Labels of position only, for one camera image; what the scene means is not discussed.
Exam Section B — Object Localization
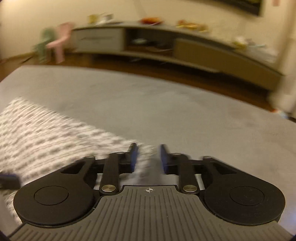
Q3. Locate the white black patterned garment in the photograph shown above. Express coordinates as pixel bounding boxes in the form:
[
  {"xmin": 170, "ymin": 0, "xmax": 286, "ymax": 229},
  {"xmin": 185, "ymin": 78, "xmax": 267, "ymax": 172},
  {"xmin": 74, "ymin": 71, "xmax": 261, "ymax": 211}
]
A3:
[{"xmin": 0, "ymin": 96, "xmax": 163, "ymax": 223}]

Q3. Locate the grey bed sheet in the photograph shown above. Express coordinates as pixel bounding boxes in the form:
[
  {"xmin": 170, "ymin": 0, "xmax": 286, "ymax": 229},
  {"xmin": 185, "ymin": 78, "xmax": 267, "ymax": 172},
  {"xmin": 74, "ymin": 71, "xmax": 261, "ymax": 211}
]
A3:
[{"xmin": 1, "ymin": 65, "xmax": 295, "ymax": 233}]

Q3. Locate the green child chair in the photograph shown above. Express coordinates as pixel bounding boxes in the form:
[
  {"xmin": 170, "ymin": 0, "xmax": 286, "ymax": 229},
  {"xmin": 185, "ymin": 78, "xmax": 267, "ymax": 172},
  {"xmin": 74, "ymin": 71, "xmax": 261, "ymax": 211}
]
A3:
[{"xmin": 33, "ymin": 27, "xmax": 56, "ymax": 63}]

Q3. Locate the long low TV cabinet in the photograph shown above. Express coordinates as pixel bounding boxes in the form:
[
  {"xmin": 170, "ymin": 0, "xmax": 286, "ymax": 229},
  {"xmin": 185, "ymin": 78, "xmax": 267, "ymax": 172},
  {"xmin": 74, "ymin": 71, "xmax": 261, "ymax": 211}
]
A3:
[{"xmin": 72, "ymin": 22, "xmax": 283, "ymax": 91}]

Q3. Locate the pink child chair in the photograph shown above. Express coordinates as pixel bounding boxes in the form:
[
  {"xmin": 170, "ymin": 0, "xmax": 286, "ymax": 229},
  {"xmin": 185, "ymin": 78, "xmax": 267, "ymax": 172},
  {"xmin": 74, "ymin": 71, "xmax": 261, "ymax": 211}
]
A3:
[{"xmin": 46, "ymin": 22, "xmax": 74, "ymax": 64}]

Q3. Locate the cream curtain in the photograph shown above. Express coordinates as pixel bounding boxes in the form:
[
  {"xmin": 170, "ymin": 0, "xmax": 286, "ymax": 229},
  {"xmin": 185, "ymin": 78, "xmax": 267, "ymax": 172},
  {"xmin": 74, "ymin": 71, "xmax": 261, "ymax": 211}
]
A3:
[{"xmin": 268, "ymin": 1, "xmax": 295, "ymax": 117}]

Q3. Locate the orange fruit plate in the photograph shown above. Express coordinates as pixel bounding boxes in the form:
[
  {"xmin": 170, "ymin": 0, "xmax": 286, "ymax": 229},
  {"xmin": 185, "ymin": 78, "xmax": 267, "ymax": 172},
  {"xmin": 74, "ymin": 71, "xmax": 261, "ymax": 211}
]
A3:
[{"xmin": 140, "ymin": 17, "xmax": 163, "ymax": 25}]

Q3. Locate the dark framed wall picture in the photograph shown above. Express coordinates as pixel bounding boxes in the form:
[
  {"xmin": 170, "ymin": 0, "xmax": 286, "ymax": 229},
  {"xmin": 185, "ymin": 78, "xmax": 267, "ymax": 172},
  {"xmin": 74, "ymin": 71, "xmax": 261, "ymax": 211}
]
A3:
[{"xmin": 218, "ymin": 0, "xmax": 263, "ymax": 16}]

